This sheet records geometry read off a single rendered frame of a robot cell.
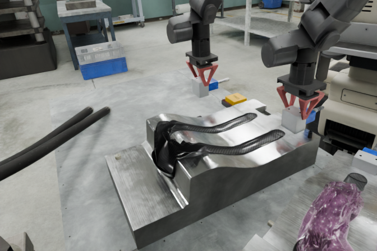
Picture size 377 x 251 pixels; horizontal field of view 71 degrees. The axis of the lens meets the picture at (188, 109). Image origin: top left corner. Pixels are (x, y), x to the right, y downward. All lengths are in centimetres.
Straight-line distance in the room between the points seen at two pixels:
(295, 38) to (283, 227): 38
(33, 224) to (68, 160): 108
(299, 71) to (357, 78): 46
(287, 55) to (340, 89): 51
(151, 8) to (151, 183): 678
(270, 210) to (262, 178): 7
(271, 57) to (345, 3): 17
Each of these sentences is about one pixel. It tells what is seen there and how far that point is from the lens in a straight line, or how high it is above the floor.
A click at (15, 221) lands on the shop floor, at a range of 201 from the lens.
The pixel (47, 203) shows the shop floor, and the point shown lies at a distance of 201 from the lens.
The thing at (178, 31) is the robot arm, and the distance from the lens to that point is 77.
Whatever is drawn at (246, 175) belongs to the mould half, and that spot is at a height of 87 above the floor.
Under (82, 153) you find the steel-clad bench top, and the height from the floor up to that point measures 80.
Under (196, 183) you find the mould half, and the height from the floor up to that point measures 91.
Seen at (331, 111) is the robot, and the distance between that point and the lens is 111.
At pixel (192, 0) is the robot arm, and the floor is 120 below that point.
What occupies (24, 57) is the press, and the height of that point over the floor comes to 26.
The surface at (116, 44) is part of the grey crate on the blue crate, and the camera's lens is 413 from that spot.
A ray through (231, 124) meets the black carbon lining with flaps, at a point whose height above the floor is 88.
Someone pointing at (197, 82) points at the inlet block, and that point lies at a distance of 86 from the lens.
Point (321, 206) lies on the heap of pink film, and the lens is 54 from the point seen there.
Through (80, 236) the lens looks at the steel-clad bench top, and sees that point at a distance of 66.
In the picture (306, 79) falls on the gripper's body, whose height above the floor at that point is 104.
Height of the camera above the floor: 130
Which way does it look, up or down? 29 degrees down
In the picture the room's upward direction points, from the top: 4 degrees counter-clockwise
